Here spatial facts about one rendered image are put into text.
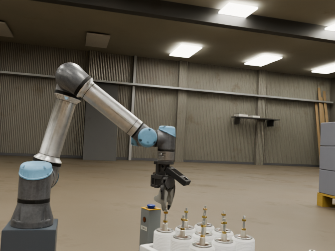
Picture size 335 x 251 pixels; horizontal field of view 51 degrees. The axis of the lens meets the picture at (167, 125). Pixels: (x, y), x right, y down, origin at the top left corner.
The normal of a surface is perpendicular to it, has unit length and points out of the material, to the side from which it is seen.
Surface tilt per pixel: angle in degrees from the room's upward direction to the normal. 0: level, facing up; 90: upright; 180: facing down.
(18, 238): 90
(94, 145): 74
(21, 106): 90
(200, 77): 90
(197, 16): 90
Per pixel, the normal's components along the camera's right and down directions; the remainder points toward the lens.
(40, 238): 0.25, -0.04
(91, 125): 0.26, -0.30
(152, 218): 0.61, 0.00
